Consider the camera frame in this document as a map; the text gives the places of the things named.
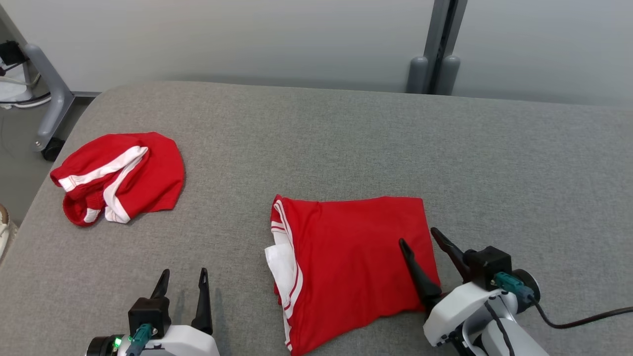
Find grey wheeled stand leg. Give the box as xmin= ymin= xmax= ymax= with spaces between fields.
xmin=0 ymin=5 xmax=75 ymax=151

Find grey partition post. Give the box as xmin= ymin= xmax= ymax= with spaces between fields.
xmin=423 ymin=0 xmax=468 ymax=94

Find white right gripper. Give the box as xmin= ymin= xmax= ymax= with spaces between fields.
xmin=399 ymin=227 xmax=520 ymax=347

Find black caster wheel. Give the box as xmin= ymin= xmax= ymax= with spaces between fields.
xmin=42 ymin=137 xmax=65 ymax=162

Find red white Bulls shorts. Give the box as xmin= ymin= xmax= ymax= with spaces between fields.
xmin=49 ymin=132 xmax=185 ymax=227

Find red white Bulls shirt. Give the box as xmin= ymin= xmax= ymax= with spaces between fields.
xmin=265 ymin=194 xmax=441 ymax=354

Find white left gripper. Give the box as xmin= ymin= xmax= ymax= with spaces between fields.
xmin=116 ymin=268 xmax=221 ymax=356

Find small black box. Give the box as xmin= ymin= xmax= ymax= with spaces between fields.
xmin=0 ymin=40 xmax=24 ymax=66

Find grey cylinder bumper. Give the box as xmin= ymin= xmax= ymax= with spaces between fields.
xmin=435 ymin=55 xmax=461 ymax=95
xmin=407 ymin=56 xmax=429 ymax=94

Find white sneaker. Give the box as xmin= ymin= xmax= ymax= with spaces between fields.
xmin=0 ymin=204 xmax=19 ymax=260

